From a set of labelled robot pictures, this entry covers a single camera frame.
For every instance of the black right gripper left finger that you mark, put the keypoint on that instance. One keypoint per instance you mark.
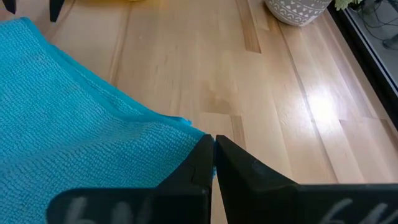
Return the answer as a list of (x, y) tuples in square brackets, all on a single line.
[(186, 199)]

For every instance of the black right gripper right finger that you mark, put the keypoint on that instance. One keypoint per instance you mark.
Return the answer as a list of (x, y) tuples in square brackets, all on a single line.
[(264, 202)]

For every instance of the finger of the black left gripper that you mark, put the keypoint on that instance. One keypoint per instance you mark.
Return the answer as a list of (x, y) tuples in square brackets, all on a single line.
[(56, 7), (9, 5)]

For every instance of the blue microfiber towel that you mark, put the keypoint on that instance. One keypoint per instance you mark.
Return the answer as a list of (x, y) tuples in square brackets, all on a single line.
[(77, 130)]

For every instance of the green plant in patterned pot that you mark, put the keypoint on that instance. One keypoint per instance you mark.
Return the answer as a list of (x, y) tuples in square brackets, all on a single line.
[(295, 11)]

